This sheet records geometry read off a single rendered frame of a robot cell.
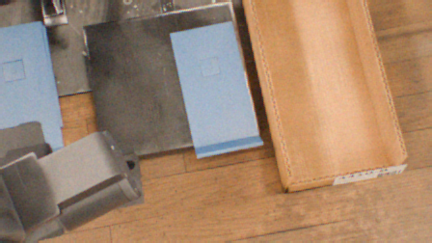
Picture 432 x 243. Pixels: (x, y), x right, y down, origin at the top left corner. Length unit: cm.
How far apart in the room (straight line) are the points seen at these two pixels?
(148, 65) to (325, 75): 20
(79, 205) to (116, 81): 32
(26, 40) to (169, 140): 18
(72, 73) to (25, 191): 36
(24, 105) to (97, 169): 27
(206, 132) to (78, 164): 31
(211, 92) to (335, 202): 18
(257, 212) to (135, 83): 19
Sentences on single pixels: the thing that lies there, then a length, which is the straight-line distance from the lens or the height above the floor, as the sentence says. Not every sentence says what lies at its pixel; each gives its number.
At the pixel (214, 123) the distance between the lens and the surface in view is 90.
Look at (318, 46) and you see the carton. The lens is 96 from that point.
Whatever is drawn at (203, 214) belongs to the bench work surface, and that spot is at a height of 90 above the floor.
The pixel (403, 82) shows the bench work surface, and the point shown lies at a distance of 96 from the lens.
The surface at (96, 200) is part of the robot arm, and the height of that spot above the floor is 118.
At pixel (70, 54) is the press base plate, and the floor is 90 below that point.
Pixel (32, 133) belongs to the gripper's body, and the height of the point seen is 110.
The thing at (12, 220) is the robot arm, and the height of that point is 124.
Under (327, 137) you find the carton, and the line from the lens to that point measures 92.
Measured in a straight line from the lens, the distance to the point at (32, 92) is 86.
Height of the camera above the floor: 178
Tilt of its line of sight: 72 degrees down
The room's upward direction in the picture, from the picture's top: 2 degrees counter-clockwise
